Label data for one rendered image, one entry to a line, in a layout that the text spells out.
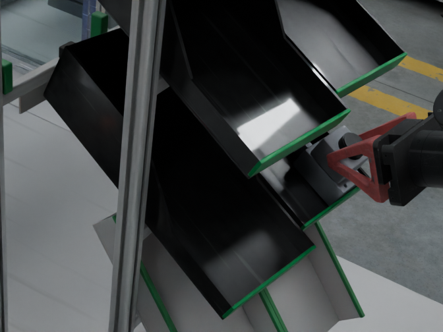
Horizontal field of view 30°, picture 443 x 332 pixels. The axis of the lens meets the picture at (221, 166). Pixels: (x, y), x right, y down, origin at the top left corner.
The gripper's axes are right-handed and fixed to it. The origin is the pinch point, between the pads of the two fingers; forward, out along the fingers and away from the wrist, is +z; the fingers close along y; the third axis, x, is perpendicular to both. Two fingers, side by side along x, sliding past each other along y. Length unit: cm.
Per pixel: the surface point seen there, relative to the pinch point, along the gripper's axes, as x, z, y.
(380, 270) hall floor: 100, 89, -130
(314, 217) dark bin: 4.4, 0.3, 7.1
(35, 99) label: -13.1, 22.5, 21.1
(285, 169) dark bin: 1.0, 6.0, 3.5
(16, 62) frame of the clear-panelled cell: -3, 97, -27
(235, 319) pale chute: 15.6, 9.6, 12.7
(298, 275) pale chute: 17.5, 10.9, -0.9
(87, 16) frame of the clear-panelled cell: -11, 75, -30
